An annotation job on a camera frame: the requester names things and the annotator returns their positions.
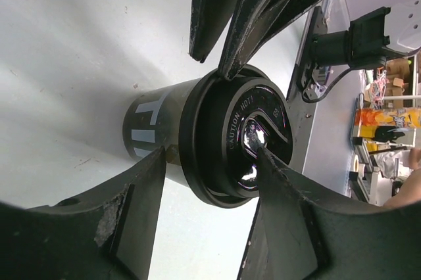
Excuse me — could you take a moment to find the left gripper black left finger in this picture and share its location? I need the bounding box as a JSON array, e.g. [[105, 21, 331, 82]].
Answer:
[[1, 148, 166, 279]]

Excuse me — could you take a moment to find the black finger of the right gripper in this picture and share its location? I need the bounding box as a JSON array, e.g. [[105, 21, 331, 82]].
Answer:
[[189, 0, 237, 62], [218, 0, 320, 80]]

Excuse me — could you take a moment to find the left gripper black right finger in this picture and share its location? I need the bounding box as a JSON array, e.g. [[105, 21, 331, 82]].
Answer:
[[238, 149, 420, 279]]

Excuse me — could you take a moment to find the black coffee cup lid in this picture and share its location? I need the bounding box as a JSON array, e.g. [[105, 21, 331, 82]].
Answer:
[[178, 64, 294, 208]]

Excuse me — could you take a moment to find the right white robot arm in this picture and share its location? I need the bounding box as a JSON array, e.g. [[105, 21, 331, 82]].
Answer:
[[189, 0, 420, 81]]

